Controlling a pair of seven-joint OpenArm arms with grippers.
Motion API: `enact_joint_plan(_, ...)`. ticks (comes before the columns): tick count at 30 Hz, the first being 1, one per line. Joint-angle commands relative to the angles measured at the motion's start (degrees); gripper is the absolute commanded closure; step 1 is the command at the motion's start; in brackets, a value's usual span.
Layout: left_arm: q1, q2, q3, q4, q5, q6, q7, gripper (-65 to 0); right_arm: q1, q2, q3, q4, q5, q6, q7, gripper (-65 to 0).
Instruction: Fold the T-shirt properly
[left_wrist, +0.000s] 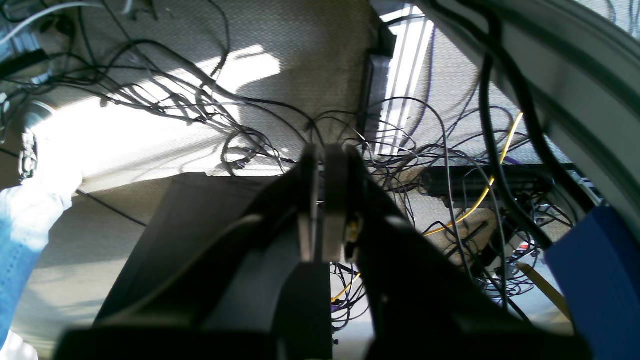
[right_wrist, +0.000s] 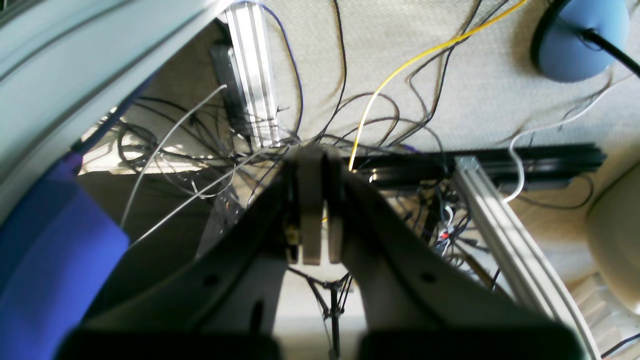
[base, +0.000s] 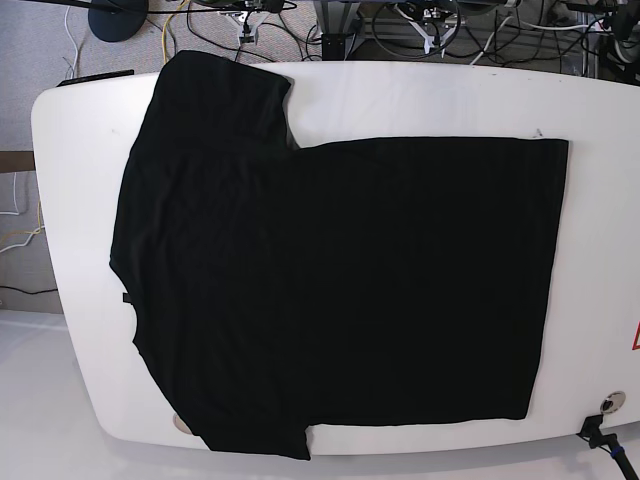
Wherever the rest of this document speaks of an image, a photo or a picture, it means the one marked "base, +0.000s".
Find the black T-shirt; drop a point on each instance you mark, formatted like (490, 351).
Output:
(377, 282)

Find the silver table grommet left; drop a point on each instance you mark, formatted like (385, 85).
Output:
(181, 425)

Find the silver table grommet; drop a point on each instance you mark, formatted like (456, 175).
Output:
(181, 425)
(613, 402)

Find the black flat bar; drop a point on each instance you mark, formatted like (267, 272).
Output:
(96, 77)

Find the round dark stand base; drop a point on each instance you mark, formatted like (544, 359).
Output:
(117, 21)

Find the red warning triangle sticker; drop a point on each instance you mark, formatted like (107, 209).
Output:
(636, 341)

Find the silver table grommet right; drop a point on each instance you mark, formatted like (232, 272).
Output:
(613, 402)

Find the metal frame post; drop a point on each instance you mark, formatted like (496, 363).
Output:
(339, 26)

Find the black clamp with cable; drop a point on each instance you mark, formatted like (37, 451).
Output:
(591, 433)

